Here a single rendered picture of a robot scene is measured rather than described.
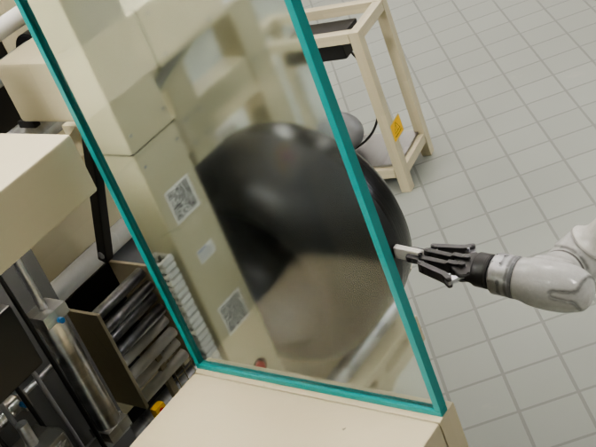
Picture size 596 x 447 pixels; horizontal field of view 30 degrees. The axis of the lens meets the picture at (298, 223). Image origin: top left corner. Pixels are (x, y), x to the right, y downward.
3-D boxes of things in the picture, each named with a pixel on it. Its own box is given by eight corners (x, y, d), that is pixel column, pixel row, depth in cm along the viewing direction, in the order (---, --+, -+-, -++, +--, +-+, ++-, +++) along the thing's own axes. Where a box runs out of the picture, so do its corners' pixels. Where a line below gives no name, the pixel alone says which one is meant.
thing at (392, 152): (411, 192, 496) (357, 32, 457) (295, 199, 526) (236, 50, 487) (435, 150, 521) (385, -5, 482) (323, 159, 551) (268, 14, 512)
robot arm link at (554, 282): (506, 309, 228) (532, 291, 239) (578, 326, 220) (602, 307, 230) (509, 260, 225) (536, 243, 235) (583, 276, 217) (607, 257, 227)
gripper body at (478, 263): (499, 246, 234) (460, 238, 239) (482, 270, 229) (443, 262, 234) (504, 273, 239) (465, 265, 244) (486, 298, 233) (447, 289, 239)
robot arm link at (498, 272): (506, 274, 225) (480, 269, 229) (511, 308, 231) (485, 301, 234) (525, 247, 231) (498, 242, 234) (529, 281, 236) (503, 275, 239)
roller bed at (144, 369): (147, 409, 272) (97, 316, 257) (106, 399, 281) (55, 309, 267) (195, 356, 284) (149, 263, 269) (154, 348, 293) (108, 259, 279)
